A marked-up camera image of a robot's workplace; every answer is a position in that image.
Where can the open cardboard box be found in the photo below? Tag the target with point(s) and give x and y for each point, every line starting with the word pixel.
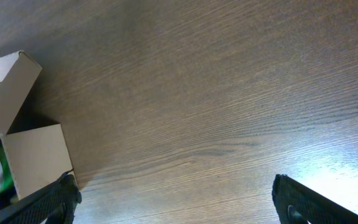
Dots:
pixel 36 157

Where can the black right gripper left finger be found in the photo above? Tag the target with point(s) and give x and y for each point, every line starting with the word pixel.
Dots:
pixel 54 203

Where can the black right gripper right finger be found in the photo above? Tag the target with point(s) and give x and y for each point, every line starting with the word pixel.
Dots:
pixel 296 203

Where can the green tape roll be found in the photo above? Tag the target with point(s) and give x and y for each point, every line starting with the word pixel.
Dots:
pixel 7 181

